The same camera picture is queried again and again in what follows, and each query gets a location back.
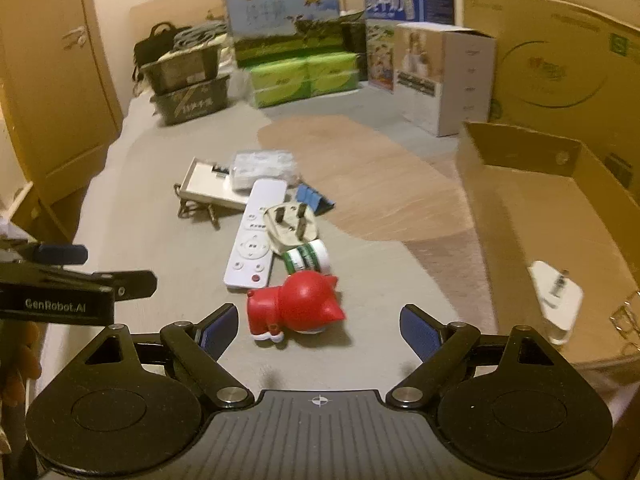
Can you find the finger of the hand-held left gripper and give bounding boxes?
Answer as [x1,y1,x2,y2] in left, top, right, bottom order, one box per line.
[34,242,90,267]
[45,269,159,304]

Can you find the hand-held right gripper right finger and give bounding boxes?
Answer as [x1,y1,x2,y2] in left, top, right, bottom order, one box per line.
[385,302,566,409]

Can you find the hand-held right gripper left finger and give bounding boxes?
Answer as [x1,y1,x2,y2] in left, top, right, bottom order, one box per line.
[82,302,256,409]

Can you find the red toy figure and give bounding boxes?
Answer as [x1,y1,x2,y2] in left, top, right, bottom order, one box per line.
[246,270,347,345]

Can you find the white remote control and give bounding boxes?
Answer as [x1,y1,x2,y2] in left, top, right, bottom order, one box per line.
[223,179,288,291]

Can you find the green and white small bottle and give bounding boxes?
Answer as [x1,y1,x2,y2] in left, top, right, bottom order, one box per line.
[281,239,331,277]

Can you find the white power plug adapter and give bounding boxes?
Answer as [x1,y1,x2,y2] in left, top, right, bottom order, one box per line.
[262,202,321,257]

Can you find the white plastic panel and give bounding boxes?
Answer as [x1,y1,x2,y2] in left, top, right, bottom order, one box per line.
[177,156,251,211]

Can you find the shallow cardboard box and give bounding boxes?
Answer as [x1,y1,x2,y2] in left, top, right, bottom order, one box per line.
[454,120,640,367]

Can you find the person's left hand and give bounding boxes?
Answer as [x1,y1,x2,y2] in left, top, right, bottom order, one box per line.
[0,320,45,409]

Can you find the white charger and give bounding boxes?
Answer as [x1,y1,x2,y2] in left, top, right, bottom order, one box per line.
[529,260,585,346]

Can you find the wooden door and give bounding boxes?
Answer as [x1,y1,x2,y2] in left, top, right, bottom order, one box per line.
[0,0,126,198]

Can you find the blue binder clip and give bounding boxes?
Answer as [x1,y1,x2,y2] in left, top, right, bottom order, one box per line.
[295,184,335,213]

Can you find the white plastic packet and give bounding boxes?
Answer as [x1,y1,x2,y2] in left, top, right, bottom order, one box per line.
[229,150,301,192]

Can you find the black bag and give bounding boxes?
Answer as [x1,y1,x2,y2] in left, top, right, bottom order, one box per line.
[132,22,193,96]

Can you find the green tissue pack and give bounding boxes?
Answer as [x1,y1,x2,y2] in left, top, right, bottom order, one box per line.
[248,57,311,87]
[306,51,360,78]
[310,71,362,97]
[252,77,315,109]

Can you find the grey folded cloth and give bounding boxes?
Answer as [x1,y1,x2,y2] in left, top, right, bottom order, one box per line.
[172,22,231,53]

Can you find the white product box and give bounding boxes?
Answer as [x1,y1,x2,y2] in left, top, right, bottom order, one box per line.
[392,22,497,138]

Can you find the large printed cardboard box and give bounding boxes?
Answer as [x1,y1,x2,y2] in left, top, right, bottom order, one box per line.
[462,0,640,176]

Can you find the dark green carton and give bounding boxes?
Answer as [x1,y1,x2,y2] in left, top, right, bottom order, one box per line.
[340,10,369,55]

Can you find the light blue milk carton box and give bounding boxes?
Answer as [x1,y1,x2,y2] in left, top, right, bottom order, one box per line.
[222,0,346,68]

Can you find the dark blue milk carton box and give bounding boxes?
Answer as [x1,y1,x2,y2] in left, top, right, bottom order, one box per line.
[362,0,456,92]

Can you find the bronze metal chain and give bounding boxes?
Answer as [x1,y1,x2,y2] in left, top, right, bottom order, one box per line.
[174,182,223,231]

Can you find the metal wire clips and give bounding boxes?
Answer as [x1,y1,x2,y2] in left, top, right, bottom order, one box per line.
[609,290,640,348]

